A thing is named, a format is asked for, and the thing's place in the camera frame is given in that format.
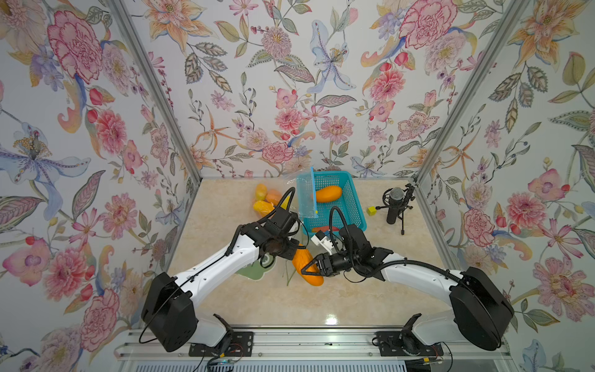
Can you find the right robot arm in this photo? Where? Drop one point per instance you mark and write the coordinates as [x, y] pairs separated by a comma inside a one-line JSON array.
[[478, 313]]

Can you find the aluminium front rail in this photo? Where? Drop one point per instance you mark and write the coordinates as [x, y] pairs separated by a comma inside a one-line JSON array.
[[303, 344]]

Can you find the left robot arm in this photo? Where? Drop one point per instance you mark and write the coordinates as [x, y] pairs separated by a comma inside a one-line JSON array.
[[169, 309]]

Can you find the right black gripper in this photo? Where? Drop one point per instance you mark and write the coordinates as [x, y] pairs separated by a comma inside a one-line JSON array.
[[326, 266]]

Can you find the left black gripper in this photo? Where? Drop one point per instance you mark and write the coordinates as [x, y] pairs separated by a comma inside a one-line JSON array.
[[294, 241]]

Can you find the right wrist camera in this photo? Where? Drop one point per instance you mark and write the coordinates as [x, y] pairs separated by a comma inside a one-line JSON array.
[[322, 240]]

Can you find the yellow-green mango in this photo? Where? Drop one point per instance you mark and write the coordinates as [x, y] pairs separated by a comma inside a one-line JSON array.
[[285, 202]]

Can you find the black microphone on stand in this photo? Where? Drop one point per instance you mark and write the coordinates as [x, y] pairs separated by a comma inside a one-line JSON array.
[[397, 202]]

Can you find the clear blue-zip bag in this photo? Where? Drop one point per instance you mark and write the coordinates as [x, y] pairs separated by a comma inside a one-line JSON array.
[[300, 185]]

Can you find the red mango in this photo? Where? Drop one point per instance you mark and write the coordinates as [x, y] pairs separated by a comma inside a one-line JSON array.
[[325, 229]]

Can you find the small yellow-orange mango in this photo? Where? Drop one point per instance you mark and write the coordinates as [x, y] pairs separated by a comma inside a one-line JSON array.
[[261, 192]]

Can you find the clear green-zip bag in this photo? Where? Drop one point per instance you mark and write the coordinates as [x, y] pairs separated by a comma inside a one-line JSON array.
[[258, 270]]

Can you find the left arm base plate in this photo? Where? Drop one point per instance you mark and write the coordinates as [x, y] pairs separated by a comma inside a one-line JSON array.
[[238, 344]]

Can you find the large orange mango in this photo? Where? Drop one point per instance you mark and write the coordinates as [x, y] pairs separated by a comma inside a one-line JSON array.
[[273, 197]]

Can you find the teal plastic basket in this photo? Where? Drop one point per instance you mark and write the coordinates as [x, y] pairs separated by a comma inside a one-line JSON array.
[[348, 203]]

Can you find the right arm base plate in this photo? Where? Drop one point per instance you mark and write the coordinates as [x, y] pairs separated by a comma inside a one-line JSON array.
[[397, 344]]

